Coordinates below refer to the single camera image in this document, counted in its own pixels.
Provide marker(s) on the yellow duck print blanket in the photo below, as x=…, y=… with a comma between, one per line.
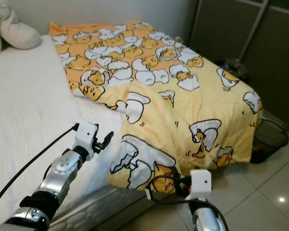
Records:
x=173, y=106

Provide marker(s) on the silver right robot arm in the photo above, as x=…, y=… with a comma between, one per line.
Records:
x=208, y=216

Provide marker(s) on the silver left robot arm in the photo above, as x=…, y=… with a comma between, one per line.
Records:
x=62, y=171

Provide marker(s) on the white bed mattress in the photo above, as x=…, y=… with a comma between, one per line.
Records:
x=29, y=120

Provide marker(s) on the black mesh waste bin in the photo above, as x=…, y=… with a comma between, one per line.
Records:
x=269, y=142

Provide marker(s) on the dark crumpled object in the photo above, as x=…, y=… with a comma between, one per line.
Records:
x=236, y=67

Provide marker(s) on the cream plush toy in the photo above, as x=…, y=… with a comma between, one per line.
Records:
x=14, y=31

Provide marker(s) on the dark grey wardrobe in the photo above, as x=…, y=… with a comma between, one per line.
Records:
x=241, y=33

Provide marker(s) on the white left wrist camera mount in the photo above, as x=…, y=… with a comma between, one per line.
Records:
x=86, y=136

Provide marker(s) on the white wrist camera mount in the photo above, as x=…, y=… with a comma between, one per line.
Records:
x=86, y=136
x=201, y=183

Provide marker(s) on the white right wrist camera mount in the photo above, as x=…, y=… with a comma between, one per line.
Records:
x=201, y=183

